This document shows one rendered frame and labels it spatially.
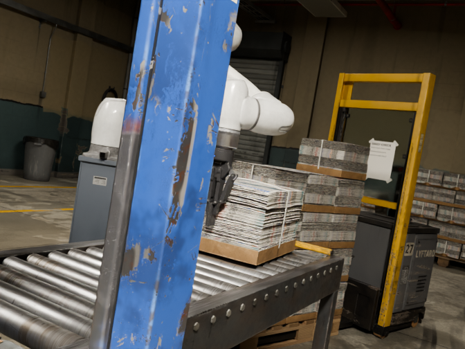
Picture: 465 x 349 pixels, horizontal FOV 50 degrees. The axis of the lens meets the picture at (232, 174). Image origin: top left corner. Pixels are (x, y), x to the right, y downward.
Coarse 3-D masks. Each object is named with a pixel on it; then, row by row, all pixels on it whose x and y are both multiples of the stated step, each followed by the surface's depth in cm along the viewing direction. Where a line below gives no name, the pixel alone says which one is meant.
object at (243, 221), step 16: (240, 192) 150; (256, 192) 148; (272, 192) 149; (224, 208) 153; (240, 208) 150; (256, 208) 148; (272, 208) 152; (224, 224) 153; (240, 224) 151; (256, 224) 148; (272, 224) 155; (224, 240) 152; (240, 240) 151; (256, 240) 148; (272, 240) 158
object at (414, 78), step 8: (344, 80) 385; (352, 80) 380; (360, 80) 375; (368, 80) 369; (376, 80) 364; (384, 80) 359; (392, 80) 354; (400, 80) 350; (408, 80) 345; (416, 80) 341
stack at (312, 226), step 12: (300, 216) 295; (312, 216) 302; (324, 216) 311; (300, 228) 297; (312, 228) 304; (324, 228) 312; (300, 240) 298; (312, 240) 305; (324, 240) 313; (312, 252) 307; (300, 312) 308; (288, 324) 303; (300, 324) 312; (312, 324) 318; (300, 336) 311; (240, 348) 276; (252, 348) 283; (264, 348) 290
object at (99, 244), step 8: (96, 240) 149; (24, 248) 127; (32, 248) 128; (40, 248) 130; (48, 248) 131; (56, 248) 132; (64, 248) 134; (72, 248) 135; (80, 248) 138; (0, 256) 116; (8, 256) 118; (16, 256) 120; (24, 256) 122; (0, 264) 116
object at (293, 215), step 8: (264, 184) 176; (272, 184) 180; (296, 192) 171; (296, 200) 173; (288, 208) 167; (296, 208) 175; (288, 216) 168; (296, 216) 176; (288, 224) 171; (296, 224) 180; (288, 232) 172; (288, 240) 174
